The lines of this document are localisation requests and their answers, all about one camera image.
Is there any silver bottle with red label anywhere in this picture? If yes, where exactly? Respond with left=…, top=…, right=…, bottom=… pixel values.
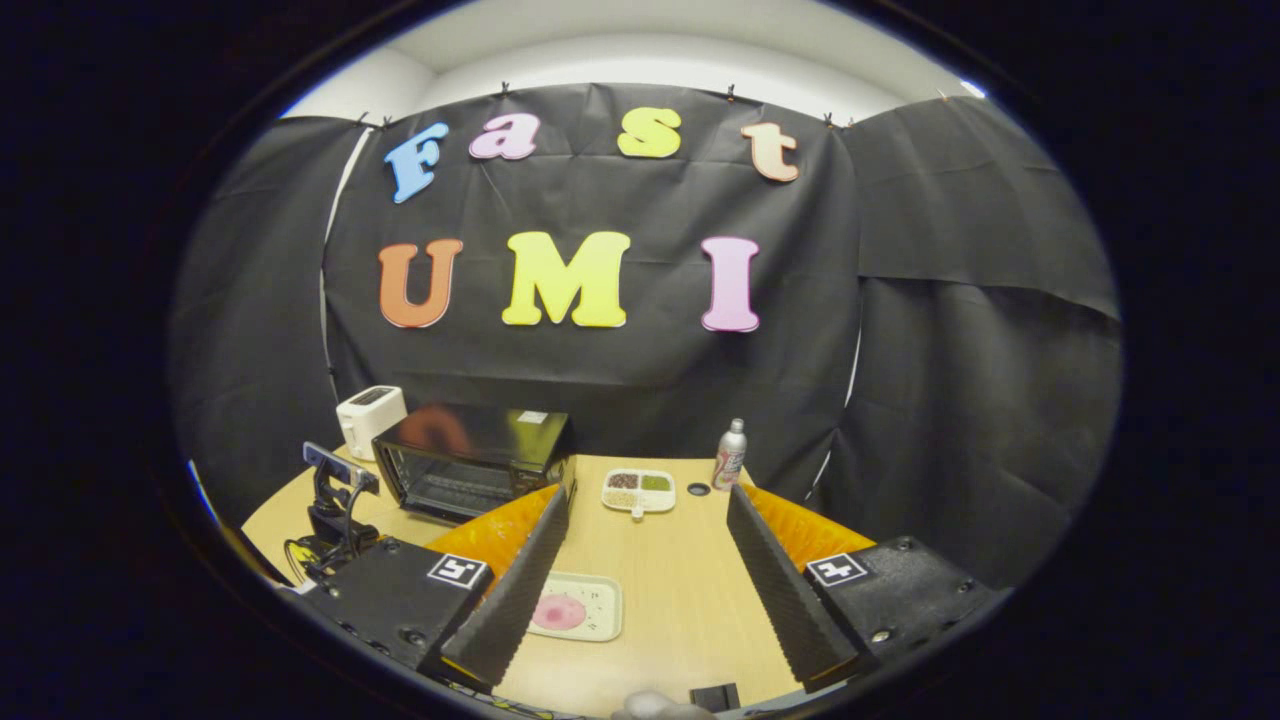
left=712, top=418, right=749, bottom=492

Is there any black electric oven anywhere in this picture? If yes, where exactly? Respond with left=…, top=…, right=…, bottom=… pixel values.
left=372, top=404, right=579, bottom=526

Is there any white divided dish with grains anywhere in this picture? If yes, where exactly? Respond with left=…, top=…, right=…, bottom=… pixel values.
left=601, top=468, right=677, bottom=521

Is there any black backdrop cloth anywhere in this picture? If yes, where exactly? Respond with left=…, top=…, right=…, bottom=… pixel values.
left=170, top=82, right=1123, bottom=591

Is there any white toaster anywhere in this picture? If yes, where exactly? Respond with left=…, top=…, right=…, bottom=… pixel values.
left=336, top=386, right=408, bottom=461

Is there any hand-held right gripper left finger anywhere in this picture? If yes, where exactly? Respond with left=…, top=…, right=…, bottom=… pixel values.
left=283, top=485, right=586, bottom=696

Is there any white tray with pink food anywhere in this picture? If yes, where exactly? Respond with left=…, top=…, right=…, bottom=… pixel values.
left=530, top=572, right=623, bottom=643

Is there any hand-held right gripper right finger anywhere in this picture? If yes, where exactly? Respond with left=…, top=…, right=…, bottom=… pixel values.
left=725, top=482, right=1011, bottom=693

